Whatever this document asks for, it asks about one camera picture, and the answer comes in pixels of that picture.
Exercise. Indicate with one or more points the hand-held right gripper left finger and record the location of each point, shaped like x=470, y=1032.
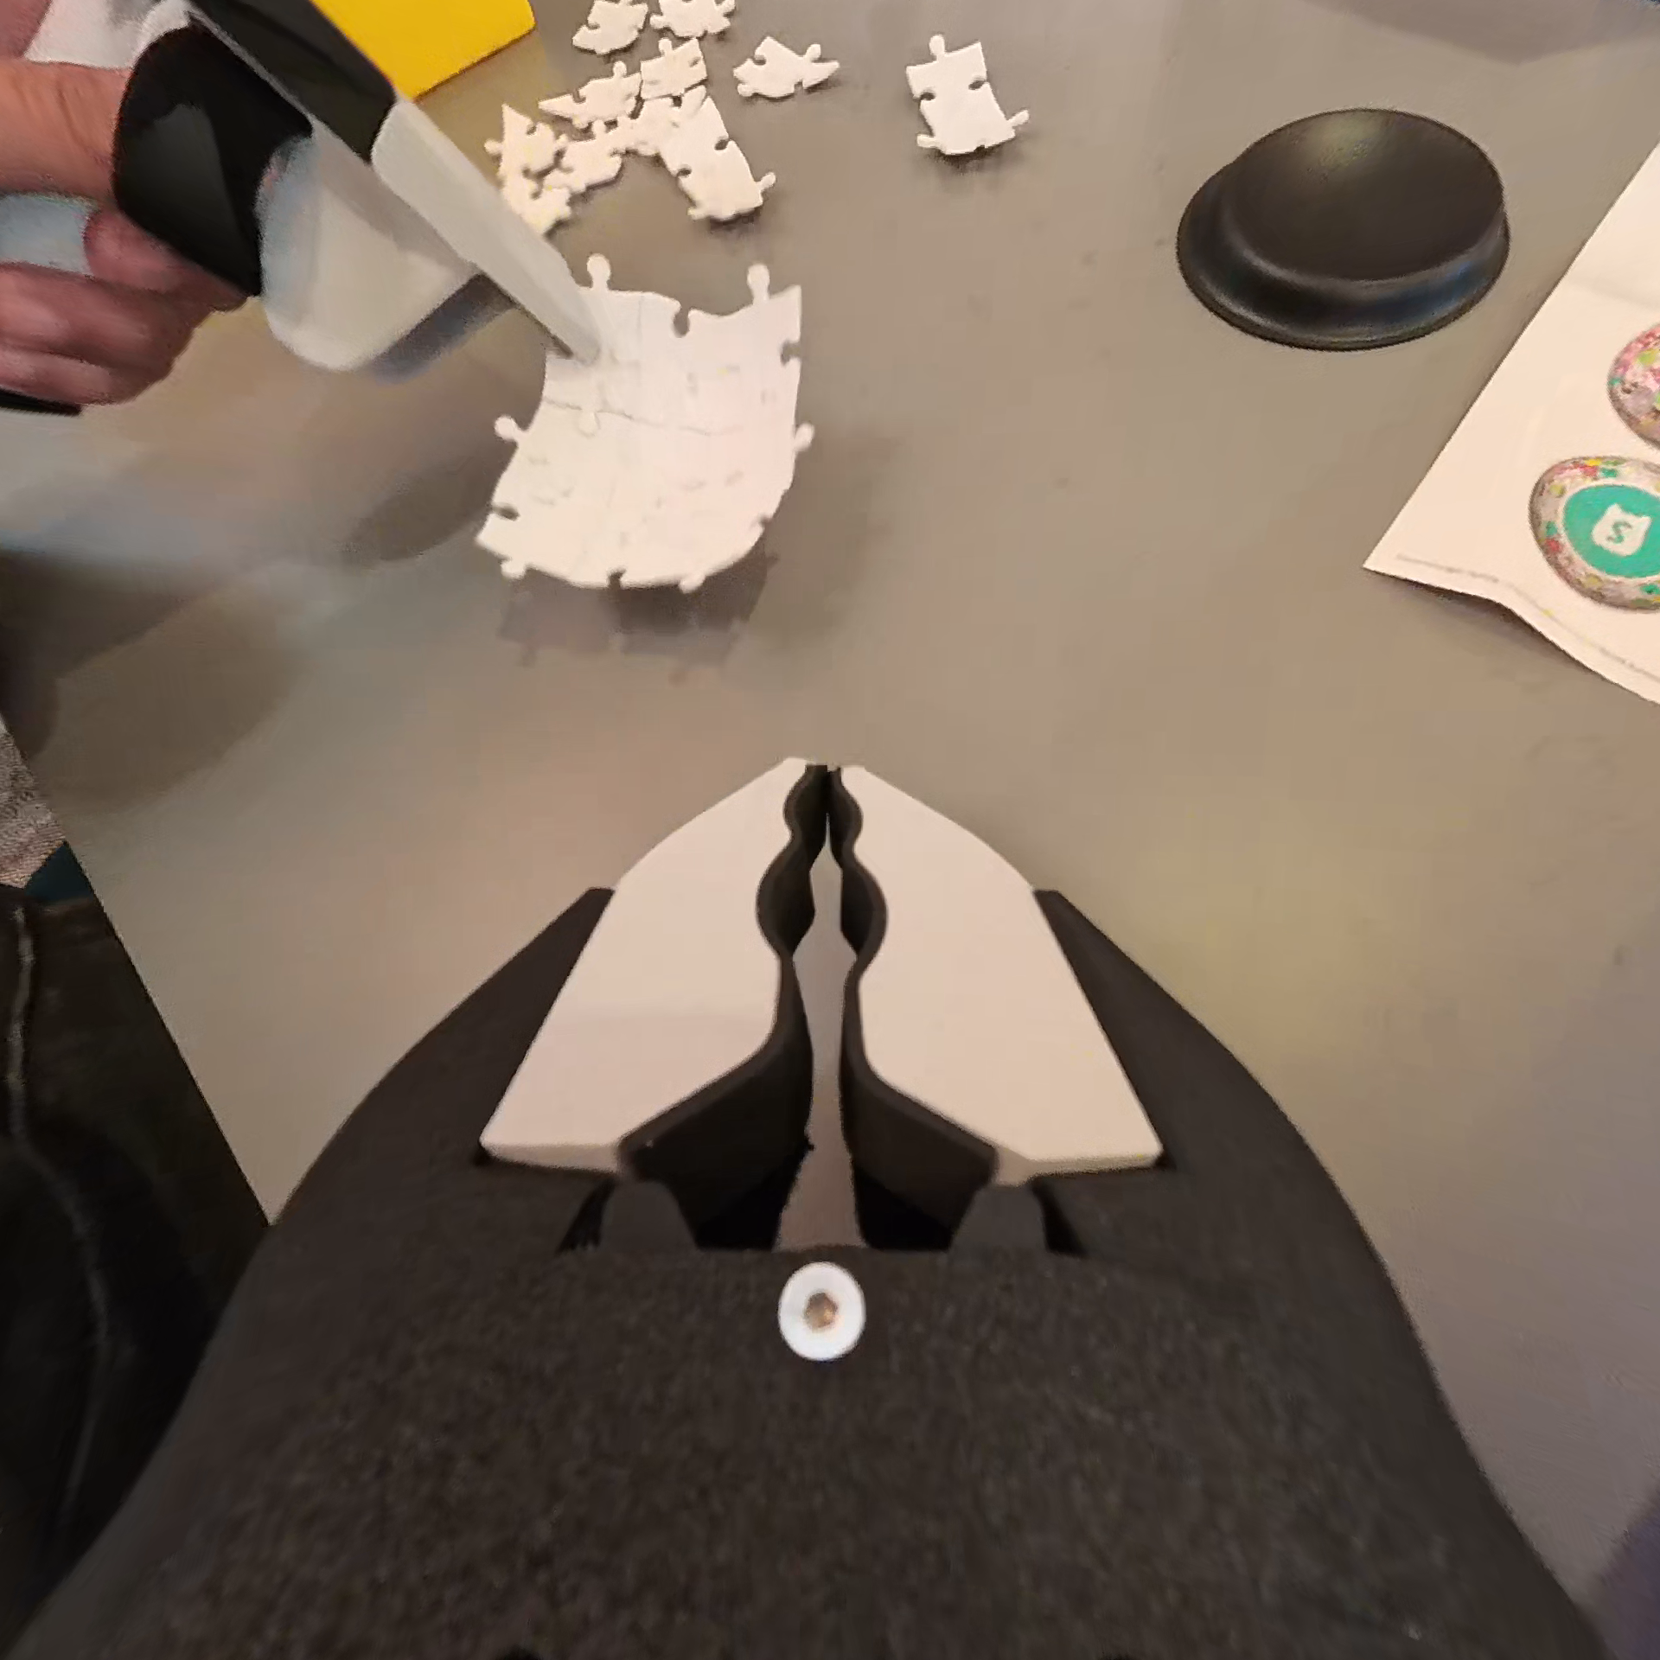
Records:
x=650, y=1012

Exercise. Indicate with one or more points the scattered loose puzzle pieces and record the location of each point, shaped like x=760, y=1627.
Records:
x=675, y=117

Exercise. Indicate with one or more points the joined white puzzle section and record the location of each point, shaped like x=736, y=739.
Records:
x=650, y=441

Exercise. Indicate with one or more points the person's left hand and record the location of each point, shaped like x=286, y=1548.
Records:
x=67, y=299

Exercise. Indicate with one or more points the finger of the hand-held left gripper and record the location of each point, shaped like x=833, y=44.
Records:
x=482, y=220

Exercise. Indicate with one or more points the white printed instruction sheet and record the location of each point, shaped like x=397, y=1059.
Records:
x=1466, y=544

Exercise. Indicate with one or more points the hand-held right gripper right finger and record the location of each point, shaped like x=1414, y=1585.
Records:
x=987, y=1012

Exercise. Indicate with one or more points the black round desk grommet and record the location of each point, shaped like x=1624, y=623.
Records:
x=1349, y=233

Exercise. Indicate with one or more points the yellow box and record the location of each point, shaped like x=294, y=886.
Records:
x=454, y=38

